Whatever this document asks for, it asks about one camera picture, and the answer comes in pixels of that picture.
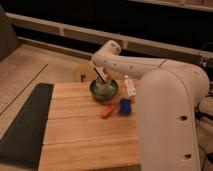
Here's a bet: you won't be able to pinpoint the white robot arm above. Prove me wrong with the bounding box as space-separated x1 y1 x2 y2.
92 40 209 171

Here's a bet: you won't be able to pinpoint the white small bottle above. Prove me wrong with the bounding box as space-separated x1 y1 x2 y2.
124 75 136 97

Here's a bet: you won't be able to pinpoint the blue sponge block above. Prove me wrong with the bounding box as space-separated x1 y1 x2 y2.
119 98 131 116

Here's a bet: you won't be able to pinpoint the orange carrot toy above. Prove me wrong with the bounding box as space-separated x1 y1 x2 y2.
101 104 116 118

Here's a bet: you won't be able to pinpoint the grey sofa corner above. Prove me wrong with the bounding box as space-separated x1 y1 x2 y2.
0 5 20 61

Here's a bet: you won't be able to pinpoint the dark grey floor mat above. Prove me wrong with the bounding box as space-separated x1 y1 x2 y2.
0 83 54 169

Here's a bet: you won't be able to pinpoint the white window frame ledge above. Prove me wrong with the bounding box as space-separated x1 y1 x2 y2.
6 12 213 65

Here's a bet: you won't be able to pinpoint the black cables on floor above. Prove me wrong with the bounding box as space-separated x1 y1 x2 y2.
196 79 213 171

